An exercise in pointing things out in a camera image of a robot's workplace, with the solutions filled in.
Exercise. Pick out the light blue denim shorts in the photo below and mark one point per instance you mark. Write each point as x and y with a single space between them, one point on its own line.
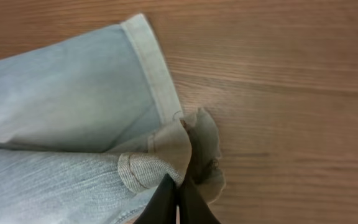
90 126

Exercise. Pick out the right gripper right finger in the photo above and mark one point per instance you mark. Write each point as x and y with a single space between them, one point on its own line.
193 209

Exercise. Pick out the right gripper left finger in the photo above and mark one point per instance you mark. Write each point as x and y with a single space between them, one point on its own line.
162 207

